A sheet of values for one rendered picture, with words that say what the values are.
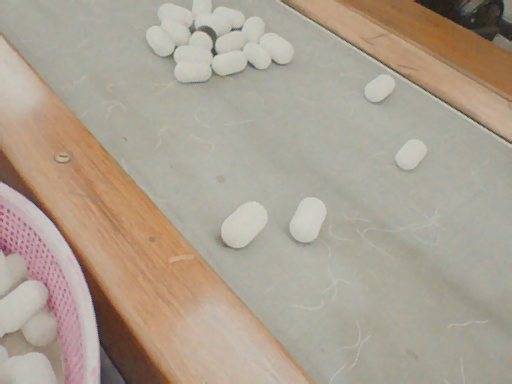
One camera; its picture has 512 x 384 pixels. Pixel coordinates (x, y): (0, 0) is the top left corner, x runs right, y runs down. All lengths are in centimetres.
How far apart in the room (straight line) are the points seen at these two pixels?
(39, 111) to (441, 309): 29
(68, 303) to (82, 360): 3
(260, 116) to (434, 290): 18
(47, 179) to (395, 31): 37
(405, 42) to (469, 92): 8
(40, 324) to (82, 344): 4
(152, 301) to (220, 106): 19
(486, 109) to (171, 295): 34
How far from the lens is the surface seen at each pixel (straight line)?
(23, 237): 29
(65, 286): 26
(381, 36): 51
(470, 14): 101
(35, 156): 30
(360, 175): 36
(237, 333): 24
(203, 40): 42
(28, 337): 28
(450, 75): 49
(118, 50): 43
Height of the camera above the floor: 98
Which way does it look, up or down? 44 degrees down
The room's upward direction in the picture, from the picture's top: 10 degrees clockwise
